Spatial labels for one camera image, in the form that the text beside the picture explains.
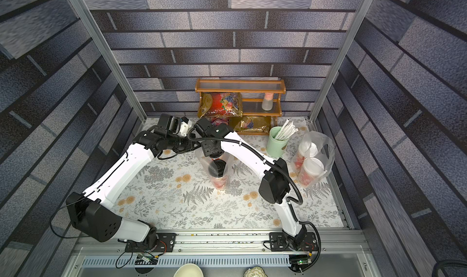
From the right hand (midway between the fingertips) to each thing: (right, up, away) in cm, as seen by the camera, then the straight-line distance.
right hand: (212, 147), depth 85 cm
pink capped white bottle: (+30, +24, +18) cm, 42 cm away
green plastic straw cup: (+33, -1, +9) cm, 34 cm away
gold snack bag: (-6, +23, +14) cm, 27 cm away
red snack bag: (+6, +23, +13) cm, 27 cm away
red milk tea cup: (+43, -8, -11) cm, 46 cm away
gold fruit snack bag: (+23, +12, +25) cm, 36 cm away
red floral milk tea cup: (+41, 0, -10) cm, 43 cm away
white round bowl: (-6, -45, -18) cm, 49 cm away
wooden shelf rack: (+20, +24, +29) cm, 42 cm away
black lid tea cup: (+2, -4, -3) cm, 6 cm away
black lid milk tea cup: (+3, -10, -10) cm, 14 cm away
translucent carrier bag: (-1, -5, -11) cm, 12 cm away
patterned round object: (+19, -46, -18) cm, 53 cm away
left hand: (-3, +2, -8) cm, 9 cm away
